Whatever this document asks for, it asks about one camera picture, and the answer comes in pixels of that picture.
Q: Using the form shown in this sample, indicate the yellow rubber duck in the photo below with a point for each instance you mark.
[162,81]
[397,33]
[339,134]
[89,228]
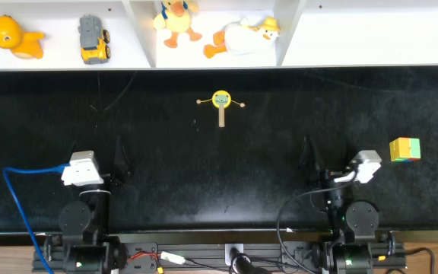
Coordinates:
[8,34]

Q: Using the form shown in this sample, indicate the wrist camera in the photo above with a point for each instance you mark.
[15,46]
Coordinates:
[367,165]
[82,169]

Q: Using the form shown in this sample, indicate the yellow plush duck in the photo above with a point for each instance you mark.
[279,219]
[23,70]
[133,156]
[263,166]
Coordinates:
[177,21]

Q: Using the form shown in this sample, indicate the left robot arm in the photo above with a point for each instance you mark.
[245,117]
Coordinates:
[74,220]

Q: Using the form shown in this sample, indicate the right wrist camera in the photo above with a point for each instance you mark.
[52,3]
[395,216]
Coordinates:
[367,165]

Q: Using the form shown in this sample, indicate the white plush duck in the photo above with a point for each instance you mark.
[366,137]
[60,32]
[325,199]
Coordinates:
[242,40]

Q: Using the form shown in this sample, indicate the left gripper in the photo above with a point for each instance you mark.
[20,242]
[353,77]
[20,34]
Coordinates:
[113,179]

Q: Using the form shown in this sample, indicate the mounting rail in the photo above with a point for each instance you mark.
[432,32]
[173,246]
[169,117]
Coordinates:
[211,251]

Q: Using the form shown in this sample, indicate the white shelf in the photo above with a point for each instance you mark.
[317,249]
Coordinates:
[356,42]

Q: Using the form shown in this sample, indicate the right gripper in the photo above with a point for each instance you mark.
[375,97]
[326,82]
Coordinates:
[333,178]

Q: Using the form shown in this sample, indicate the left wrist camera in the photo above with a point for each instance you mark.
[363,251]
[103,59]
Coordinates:
[82,169]

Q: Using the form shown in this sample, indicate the many-coloured puzzle cube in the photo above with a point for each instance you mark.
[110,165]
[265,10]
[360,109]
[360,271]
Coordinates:
[404,149]

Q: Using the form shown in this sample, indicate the grey and yellow toy truck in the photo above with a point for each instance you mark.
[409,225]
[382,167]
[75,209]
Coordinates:
[91,42]

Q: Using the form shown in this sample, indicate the yellow rattle drum toy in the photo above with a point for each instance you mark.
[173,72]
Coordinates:
[221,99]

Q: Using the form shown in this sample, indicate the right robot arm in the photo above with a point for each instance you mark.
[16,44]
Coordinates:
[361,220]

